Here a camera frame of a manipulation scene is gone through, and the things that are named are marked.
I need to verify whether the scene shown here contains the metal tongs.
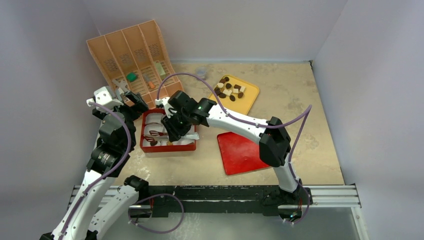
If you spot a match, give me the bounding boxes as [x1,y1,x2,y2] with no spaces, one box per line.
[143,130,200,142]

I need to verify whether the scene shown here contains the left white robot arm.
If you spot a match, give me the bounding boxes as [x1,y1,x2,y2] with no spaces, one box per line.
[40,87,149,240]

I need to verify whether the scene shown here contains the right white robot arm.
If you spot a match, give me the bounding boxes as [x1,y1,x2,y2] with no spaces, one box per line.
[155,90,301,204]

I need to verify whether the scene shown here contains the red chocolate box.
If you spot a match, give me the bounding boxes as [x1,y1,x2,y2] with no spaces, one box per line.
[139,108,197,153]

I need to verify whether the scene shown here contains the white chocolate piece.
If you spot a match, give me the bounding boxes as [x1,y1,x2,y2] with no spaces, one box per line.
[222,89,233,96]

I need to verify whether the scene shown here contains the green eraser block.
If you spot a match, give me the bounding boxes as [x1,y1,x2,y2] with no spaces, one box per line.
[126,72,138,83]

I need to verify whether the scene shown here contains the small clear cup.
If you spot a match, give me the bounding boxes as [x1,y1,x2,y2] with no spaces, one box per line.
[195,66,207,79]

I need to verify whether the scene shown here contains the pale green sticky notes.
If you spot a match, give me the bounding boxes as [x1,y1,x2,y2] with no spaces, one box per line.
[155,62,167,80]

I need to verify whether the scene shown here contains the yellow tray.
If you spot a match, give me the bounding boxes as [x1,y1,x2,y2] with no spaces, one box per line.
[208,74,260,115]

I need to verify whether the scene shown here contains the peach desk organizer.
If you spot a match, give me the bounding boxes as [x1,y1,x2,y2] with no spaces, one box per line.
[86,20,184,108]

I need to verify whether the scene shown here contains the red box lid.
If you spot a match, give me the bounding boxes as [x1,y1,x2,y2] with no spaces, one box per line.
[217,132,269,176]

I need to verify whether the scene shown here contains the metal bracket plate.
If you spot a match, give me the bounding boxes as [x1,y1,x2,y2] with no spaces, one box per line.
[112,79,130,93]

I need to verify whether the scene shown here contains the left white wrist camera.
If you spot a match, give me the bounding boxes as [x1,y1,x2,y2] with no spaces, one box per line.
[86,86,124,110]

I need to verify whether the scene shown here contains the orange handled cutter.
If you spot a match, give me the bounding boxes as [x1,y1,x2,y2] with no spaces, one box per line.
[142,73,156,90]

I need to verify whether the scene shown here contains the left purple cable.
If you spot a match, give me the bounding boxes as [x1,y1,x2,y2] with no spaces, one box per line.
[56,100,132,240]

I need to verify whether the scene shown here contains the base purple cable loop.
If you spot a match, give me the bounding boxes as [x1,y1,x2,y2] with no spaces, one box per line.
[127,193,184,234]

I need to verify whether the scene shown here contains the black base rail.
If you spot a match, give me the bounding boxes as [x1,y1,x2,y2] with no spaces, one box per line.
[71,183,362,220]

